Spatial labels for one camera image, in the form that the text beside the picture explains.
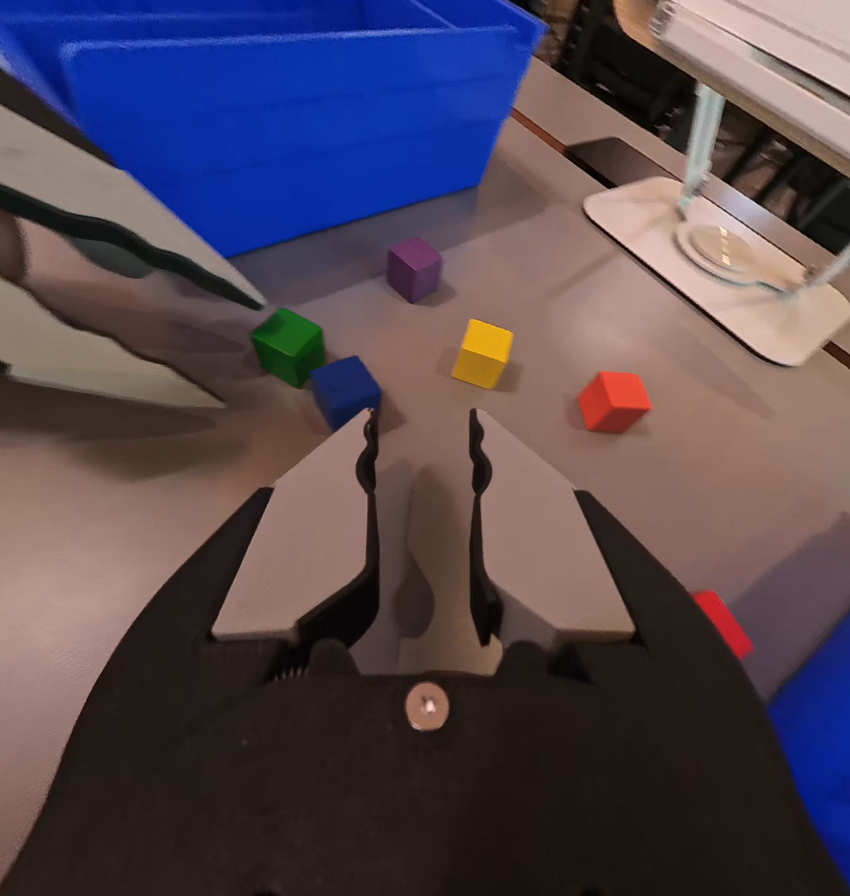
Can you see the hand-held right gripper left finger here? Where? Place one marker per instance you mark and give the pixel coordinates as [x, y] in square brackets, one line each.
[306, 546]

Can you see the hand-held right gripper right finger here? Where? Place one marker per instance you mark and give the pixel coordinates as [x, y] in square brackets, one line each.
[544, 560]

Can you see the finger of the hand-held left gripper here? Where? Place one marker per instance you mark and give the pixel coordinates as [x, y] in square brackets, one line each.
[82, 182]
[61, 343]

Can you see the blue wooden cube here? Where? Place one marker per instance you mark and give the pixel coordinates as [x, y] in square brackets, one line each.
[344, 392]

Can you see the orange wooden cube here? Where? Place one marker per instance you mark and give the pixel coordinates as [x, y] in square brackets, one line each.
[612, 402]

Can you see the green wooden cube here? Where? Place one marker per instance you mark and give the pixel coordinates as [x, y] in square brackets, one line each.
[285, 343]

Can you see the large blue plastic bin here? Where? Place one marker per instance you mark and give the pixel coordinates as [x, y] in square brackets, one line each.
[292, 140]

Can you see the yellow wooden cube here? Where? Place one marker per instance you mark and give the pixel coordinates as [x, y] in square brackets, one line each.
[482, 353]

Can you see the purple wooden cube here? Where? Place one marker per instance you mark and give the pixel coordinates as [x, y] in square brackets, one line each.
[412, 269]

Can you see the grey desk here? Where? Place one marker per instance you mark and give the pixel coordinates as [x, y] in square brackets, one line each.
[677, 504]

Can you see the red wooden cube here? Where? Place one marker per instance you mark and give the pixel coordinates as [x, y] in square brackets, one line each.
[722, 623]

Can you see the blue plastic box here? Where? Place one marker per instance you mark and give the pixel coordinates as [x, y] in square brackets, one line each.
[831, 756]

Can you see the white board with dark edge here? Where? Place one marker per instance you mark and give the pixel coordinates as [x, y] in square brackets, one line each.
[642, 224]

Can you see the black flat rectangular object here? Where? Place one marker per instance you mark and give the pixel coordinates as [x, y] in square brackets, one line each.
[617, 162]

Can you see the white monitor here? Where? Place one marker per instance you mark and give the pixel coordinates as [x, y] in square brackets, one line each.
[768, 49]

